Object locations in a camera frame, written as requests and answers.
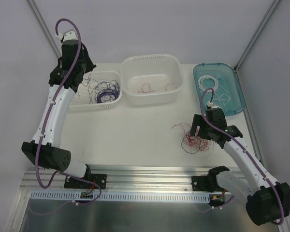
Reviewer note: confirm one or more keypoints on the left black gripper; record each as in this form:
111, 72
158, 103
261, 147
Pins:
86, 64

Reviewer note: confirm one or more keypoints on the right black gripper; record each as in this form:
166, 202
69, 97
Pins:
201, 129

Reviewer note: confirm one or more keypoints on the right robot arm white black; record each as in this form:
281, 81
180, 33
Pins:
266, 200

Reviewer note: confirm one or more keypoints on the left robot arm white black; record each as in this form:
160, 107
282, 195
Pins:
44, 149

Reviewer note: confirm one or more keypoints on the white perforated basket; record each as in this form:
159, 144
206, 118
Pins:
98, 90

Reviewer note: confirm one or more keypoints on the teal transparent plastic tray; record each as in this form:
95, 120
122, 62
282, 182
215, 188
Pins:
223, 80

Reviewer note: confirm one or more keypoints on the white plastic tub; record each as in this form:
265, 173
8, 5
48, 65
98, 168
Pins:
151, 79

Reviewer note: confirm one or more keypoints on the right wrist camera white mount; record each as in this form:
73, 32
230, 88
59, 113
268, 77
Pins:
209, 105

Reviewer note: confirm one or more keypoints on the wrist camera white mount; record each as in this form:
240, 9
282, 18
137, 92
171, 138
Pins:
67, 36
209, 105

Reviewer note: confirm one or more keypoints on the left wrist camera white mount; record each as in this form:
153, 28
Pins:
67, 36

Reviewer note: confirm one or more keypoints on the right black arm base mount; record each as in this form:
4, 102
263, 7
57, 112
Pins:
202, 183

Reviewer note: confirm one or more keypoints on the right aluminium frame post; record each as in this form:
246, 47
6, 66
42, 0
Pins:
257, 33

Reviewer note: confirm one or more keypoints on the aluminium frame post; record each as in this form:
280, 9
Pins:
257, 33
43, 26

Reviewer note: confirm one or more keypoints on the left aluminium frame post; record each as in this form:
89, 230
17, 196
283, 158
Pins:
43, 26

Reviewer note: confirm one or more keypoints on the aluminium mounting rail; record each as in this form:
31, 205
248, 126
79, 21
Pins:
127, 178

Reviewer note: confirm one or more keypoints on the white slotted cable duct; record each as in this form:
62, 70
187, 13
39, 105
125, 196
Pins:
121, 196

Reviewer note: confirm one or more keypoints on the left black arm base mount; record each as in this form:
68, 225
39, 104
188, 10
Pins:
86, 183

